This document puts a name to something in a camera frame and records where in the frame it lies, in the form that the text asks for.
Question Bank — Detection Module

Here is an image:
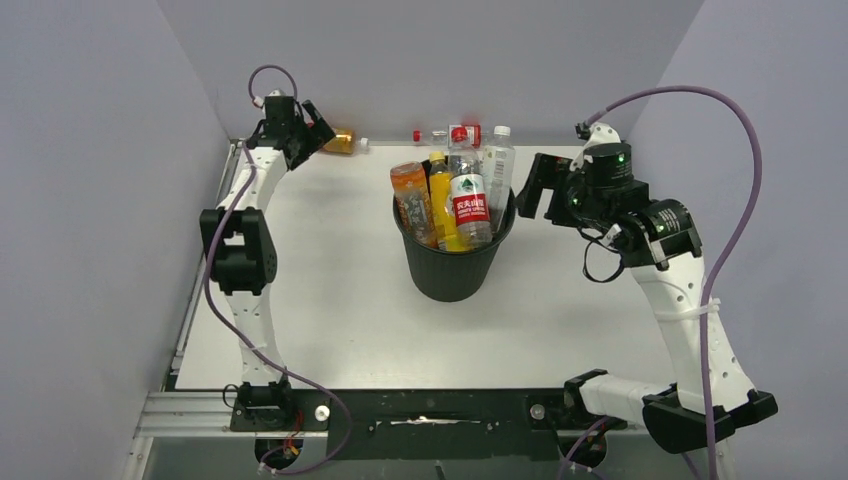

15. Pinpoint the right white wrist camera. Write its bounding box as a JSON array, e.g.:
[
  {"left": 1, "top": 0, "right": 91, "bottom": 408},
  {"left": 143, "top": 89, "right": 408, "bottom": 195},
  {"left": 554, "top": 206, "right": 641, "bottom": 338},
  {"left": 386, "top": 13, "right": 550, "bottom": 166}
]
[{"left": 569, "top": 122, "right": 621, "bottom": 172}]

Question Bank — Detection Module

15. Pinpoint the black plastic waste bin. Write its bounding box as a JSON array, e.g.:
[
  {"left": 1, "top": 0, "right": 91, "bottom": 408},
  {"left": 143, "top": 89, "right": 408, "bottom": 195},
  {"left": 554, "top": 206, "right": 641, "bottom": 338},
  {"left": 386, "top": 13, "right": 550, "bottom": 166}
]
[{"left": 391, "top": 190, "right": 517, "bottom": 303}]

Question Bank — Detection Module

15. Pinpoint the gold red tea bottle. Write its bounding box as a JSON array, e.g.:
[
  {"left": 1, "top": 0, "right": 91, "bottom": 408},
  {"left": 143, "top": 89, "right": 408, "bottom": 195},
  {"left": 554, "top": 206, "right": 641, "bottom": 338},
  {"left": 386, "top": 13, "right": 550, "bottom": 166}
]
[{"left": 322, "top": 128, "right": 369, "bottom": 155}]

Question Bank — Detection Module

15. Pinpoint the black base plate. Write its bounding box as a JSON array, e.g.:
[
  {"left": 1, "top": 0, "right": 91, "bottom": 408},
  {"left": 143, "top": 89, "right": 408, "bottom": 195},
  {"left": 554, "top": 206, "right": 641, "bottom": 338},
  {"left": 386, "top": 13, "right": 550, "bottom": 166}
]
[{"left": 228, "top": 385, "right": 596, "bottom": 468}]

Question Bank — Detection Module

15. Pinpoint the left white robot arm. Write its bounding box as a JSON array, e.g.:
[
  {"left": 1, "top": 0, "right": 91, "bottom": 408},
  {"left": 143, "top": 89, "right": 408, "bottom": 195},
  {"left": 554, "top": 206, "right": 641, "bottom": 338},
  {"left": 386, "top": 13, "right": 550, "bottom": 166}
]
[{"left": 199, "top": 92, "right": 335, "bottom": 431}]

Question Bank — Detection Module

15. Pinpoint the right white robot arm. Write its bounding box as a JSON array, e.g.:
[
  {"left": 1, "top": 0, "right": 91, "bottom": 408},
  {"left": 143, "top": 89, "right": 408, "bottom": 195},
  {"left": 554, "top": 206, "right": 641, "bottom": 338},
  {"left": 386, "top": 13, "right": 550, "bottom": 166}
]
[{"left": 516, "top": 142, "right": 778, "bottom": 454}]

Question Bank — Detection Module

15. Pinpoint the orange drink bottle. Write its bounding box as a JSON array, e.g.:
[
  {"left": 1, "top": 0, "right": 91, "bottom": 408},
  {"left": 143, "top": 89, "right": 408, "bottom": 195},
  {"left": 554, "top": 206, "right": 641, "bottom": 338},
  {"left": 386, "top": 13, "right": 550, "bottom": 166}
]
[{"left": 390, "top": 162, "right": 438, "bottom": 247}]

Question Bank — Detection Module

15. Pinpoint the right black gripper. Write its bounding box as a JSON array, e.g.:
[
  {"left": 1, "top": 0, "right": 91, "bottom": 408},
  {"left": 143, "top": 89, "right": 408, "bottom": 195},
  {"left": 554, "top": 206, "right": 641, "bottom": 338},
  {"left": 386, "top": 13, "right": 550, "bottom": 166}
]
[{"left": 515, "top": 153, "right": 610, "bottom": 230}]

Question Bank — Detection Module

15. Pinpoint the yellow honey pomelo drink bottle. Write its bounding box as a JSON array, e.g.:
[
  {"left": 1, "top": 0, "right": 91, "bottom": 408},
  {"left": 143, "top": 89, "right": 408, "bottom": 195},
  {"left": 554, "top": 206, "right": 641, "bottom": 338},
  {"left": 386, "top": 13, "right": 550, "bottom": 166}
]
[{"left": 428, "top": 151, "right": 468, "bottom": 253}]

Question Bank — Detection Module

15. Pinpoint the clear bottle blue white label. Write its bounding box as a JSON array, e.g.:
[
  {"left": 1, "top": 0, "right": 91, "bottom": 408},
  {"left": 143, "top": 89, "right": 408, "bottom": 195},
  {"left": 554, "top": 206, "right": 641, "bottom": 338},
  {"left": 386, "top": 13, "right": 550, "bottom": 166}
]
[{"left": 481, "top": 125, "right": 516, "bottom": 234}]

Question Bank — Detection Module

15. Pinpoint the clear bottle red blue label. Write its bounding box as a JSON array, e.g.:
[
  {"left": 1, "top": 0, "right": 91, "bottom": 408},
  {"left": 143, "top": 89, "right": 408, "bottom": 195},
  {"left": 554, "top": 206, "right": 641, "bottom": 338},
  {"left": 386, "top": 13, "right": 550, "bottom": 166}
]
[{"left": 412, "top": 124, "right": 483, "bottom": 148}]

